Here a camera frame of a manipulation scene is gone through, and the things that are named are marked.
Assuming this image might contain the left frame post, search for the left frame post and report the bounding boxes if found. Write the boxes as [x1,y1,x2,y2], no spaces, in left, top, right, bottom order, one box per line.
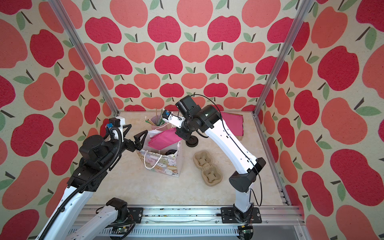
[48,0,120,117]

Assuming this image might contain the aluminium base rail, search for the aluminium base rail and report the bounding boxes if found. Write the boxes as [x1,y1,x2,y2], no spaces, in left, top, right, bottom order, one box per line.
[71,205,310,240]

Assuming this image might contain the single pink napkin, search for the single pink napkin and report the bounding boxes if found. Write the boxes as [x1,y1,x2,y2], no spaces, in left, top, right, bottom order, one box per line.
[148,128,182,150]

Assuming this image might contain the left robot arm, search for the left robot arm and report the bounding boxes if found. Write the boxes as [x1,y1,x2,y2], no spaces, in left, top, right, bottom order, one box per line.
[37,123,148,240]

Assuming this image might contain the frame post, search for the frame post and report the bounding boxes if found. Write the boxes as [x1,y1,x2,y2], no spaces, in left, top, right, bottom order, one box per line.
[48,0,120,117]
[253,0,315,119]

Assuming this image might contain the cardboard cup carrier stack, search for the cardboard cup carrier stack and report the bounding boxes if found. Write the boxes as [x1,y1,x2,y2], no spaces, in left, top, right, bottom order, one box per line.
[193,151,223,187]

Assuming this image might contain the pink straw holder cup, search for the pink straw holder cup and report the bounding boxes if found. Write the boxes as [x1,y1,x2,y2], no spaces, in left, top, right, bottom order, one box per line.
[150,115,166,131]

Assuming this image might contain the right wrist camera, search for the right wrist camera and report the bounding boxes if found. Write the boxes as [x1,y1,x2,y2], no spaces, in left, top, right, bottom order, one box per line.
[162,110,185,129]

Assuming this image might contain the pink napkin stack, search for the pink napkin stack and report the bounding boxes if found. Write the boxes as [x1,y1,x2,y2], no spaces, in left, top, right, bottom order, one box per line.
[222,112,244,137]

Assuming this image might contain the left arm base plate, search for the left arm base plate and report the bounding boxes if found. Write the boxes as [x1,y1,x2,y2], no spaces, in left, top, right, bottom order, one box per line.
[112,207,144,224]

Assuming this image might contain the right frame post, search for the right frame post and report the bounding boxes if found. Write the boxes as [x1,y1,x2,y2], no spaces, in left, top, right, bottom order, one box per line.
[253,0,315,119]

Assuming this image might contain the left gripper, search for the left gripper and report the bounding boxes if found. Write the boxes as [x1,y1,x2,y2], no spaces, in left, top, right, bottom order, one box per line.
[100,129,149,169]

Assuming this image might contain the white patterned gift bag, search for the white patterned gift bag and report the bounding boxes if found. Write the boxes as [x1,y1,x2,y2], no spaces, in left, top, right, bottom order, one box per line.
[136,130,183,178]

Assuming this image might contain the stack of black lids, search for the stack of black lids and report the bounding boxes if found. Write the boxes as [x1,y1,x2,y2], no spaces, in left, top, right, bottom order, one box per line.
[186,136,199,148]

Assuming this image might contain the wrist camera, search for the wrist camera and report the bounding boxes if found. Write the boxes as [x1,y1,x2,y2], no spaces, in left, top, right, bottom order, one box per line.
[106,117,126,135]
[162,110,185,129]

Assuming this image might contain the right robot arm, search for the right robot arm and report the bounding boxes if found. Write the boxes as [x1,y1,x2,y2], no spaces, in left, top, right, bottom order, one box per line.
[163,96,266,223]

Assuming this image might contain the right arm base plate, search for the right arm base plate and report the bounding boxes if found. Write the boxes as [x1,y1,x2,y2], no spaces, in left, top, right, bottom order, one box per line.
[220,206,262,224]

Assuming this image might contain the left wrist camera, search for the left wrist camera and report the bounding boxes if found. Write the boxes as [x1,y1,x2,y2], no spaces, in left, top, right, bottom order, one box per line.
[106,117,126,135]

